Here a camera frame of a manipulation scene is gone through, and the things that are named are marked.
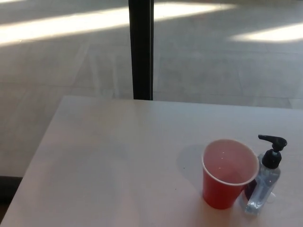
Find clear soap pump bottle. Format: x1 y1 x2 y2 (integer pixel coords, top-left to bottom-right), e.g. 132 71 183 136
241 134 288 216

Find red plastic cup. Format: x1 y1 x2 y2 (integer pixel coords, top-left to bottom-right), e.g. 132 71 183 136
201 139 260 210

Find black vertical window post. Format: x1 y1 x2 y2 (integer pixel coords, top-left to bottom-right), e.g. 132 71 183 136
128 0 155 101

